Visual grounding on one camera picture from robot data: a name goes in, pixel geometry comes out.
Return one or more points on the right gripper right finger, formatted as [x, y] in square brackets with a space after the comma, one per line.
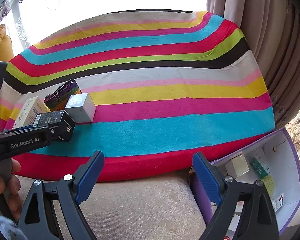
[257, 220]

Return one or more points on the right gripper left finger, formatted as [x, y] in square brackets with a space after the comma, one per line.
[38, 218]

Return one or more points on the small grey cardboard box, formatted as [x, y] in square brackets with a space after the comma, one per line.
[237, 166]

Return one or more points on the person's left hand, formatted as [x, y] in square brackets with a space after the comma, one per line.
[10, 203]

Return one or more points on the white box with print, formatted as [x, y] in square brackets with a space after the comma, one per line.
[278, 202]

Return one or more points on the tall white tea box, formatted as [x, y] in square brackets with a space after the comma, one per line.
[30, 109]

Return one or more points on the green round sponge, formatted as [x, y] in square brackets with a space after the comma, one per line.
[269, 184]

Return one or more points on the teal patterned box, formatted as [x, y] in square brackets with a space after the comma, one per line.
[260, 166]

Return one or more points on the black product box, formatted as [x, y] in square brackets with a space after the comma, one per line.
[60, 123]

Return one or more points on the purple white storage box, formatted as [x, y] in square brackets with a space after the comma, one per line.
[278, 150]

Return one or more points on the white cube box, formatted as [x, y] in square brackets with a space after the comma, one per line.
[81, 108]

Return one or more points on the yellow leather armchair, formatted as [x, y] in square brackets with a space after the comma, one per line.
[6, 52]

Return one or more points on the rainbow striped cloth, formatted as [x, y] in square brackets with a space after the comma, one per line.
[165, 84]

